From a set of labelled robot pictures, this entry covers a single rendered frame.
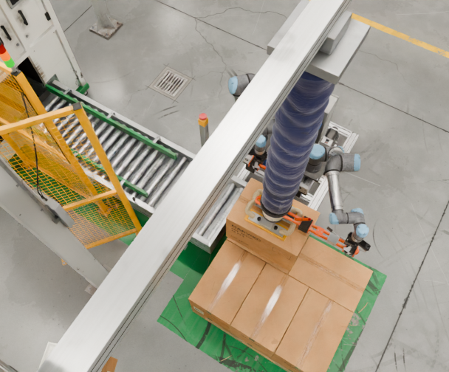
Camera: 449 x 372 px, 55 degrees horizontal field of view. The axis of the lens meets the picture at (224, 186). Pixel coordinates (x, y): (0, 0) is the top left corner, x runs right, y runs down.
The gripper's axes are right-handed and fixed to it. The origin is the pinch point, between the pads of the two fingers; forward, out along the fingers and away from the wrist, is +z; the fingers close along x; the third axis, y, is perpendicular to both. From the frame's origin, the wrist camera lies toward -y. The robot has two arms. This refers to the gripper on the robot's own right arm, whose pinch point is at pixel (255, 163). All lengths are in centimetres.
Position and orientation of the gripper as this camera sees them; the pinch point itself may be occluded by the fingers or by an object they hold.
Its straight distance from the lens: 335.3
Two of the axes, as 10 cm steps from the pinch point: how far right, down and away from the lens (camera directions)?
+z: 0.2, 4.5, 8.9
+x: 5.1, -7.7, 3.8
